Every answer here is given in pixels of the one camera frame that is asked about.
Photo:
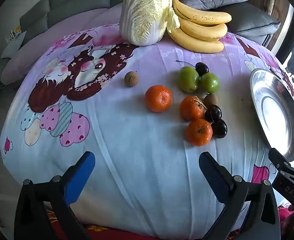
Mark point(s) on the tangerine with twig stem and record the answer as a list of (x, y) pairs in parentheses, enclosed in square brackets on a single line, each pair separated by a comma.
[(192, 108)]

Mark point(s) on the dark cherry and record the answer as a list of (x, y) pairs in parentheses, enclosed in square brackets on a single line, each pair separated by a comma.
[(202, 68), (219, 128), (213, 113)]

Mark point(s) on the pale small cushion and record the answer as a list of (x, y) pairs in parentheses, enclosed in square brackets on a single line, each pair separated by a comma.
[(13, 46)]

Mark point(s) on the large orange tangerine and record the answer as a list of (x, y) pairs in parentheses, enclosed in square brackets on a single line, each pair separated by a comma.
[(158, 98)]

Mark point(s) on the lavender seat pad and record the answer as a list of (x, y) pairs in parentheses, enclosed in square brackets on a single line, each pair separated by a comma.
[(49, 42)]

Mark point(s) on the printed cartoon blanket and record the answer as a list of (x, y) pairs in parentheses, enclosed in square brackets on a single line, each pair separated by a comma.
[(137, 155)]

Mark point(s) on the grey sofa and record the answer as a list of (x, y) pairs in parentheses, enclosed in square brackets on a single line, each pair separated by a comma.
[(61, 7)]

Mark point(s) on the brown longan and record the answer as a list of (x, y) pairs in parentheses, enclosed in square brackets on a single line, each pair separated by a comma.
[(131, 78), (211, 99)]

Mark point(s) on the yellow banana bunch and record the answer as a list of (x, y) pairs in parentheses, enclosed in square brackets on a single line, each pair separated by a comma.
[(199, 30)]

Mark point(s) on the grey sofa cushion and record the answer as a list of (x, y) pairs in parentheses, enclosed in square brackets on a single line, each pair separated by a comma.
[(252, 20)]

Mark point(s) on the napa cabbage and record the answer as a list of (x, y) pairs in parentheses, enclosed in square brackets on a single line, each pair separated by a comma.
[(144, 15)]

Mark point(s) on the round steel plate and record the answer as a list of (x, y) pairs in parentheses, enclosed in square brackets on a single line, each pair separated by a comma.
[(274, 110)]

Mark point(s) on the green jujube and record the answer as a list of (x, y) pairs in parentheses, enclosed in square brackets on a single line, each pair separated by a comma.
[(189, 79), (210, 82)]

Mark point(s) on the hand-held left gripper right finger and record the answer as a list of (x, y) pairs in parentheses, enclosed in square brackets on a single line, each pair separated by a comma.
[(212, 172)]

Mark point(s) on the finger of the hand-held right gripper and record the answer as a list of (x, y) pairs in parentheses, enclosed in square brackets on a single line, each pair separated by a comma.
[(278, 158)]

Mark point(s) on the small orange tangerine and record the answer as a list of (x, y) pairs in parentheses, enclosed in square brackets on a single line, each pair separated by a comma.
[(199, 132)]

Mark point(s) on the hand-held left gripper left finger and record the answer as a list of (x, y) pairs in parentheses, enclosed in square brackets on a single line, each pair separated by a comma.
[(80, 170)]

